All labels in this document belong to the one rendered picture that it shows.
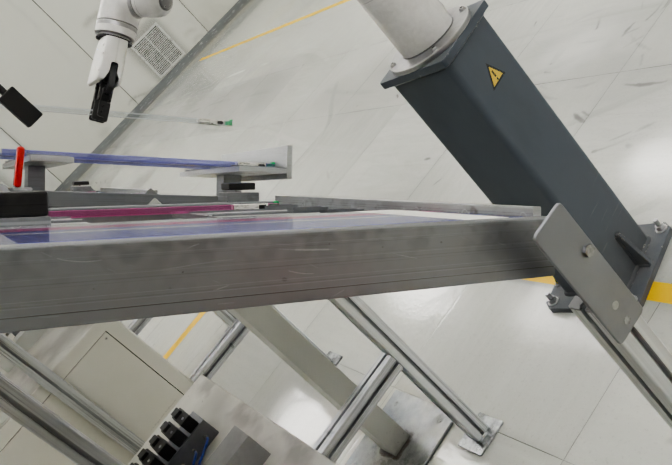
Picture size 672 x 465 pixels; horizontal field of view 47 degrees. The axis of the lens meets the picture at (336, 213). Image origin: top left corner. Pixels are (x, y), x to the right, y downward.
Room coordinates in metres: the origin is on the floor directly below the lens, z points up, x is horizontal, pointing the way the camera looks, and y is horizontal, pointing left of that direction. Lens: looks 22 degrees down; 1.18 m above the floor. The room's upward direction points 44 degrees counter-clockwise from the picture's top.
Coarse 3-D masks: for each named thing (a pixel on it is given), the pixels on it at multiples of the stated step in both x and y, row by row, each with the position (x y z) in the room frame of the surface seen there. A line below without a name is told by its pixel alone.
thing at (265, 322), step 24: (240, 312) 1.49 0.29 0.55; (264, 312) 1.50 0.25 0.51; (264, 336) 1.49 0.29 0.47; (288, 336) 1.50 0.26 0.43; (288, 360) 1.50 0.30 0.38; (312, 360) 1.50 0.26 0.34; (312, 384) 1.52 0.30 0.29; (336, 384) 1.50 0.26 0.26; (384, 408) 1.66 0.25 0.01; (408, 408) 1.59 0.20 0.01; (432, 408) 1.53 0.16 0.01; (384, 432) 1.50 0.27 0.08; (408, 432) 1.52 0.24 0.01; (432, 432) 1.46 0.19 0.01; (360, 456) 1.59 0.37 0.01; (384, 456) 1.52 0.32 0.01; (408, 456) 1.46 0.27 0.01; (432, 456) 1.41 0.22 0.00
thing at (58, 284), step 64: (0, 256) 0.57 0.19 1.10; (64, 256) 0.57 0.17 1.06; (128, 256) 0.58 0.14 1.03; (192, 256) 0.60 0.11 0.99; (256, 256) 0.61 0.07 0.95; (320, 256) 0.62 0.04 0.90; (384, 256) 0.63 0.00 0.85; (448, 256) 0.65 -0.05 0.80; (512, 256) 0.67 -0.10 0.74; (0, 320) 0.55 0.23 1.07; (64, 320) 0.56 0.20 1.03
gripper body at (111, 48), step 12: (96, 36) 1.71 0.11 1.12; (108, 36) 1.68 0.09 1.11; (96, 48) 1.73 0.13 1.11; (108, 48) 1.66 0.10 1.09; (120, 48) 1.67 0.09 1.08; (96, 60) 1.69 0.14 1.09; (108, 60) 1.65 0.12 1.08; (120, 60) 1.66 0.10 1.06; (96, 72) 1.66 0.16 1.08; (108, 72) 1.65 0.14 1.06; (120, 72) 1.65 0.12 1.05
